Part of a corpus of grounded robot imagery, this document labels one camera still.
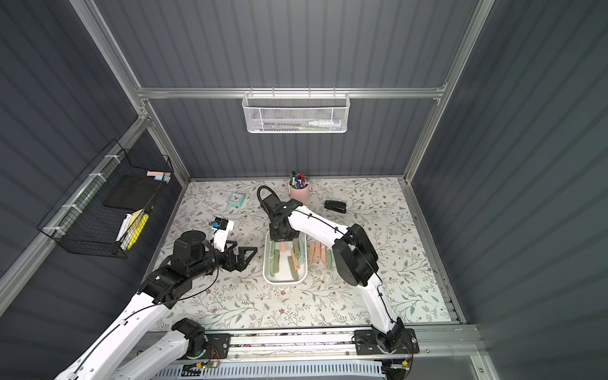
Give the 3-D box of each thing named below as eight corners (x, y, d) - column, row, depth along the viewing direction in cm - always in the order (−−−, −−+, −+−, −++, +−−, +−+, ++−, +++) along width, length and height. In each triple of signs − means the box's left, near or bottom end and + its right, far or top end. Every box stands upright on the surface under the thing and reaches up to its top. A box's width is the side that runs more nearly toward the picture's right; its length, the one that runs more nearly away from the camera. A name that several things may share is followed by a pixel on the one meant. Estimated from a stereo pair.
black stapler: (323, 208, 112) (323, 204, 109) (325, 202, 114) (325, 198, 112) (345, 213, 110) (346, 209, 107) (346, 207, 112) (347, 203, 110)
